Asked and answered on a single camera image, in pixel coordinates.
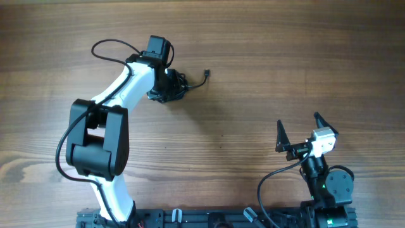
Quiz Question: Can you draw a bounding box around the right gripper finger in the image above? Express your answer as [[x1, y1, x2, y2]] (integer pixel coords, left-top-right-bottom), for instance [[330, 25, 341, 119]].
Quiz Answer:
[[314, 112, 339, 136], [275, 120, 290, 153]]

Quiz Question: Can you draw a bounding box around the black usb cable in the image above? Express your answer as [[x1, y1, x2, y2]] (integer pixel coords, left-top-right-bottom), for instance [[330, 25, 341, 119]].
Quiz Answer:
[[170, 68, 211, 102]]

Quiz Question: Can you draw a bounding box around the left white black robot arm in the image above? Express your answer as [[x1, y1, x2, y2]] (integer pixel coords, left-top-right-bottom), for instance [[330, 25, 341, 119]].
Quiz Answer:
[[55, 35, 189, 227]]

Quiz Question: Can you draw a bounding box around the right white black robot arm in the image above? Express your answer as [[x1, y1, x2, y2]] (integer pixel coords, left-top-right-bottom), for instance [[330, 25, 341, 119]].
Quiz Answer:
[[275, 112, 358, 228]]

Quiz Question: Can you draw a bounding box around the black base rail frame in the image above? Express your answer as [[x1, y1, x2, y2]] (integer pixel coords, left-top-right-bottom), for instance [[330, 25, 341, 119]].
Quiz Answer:
[[76, 207, 358, 228]]

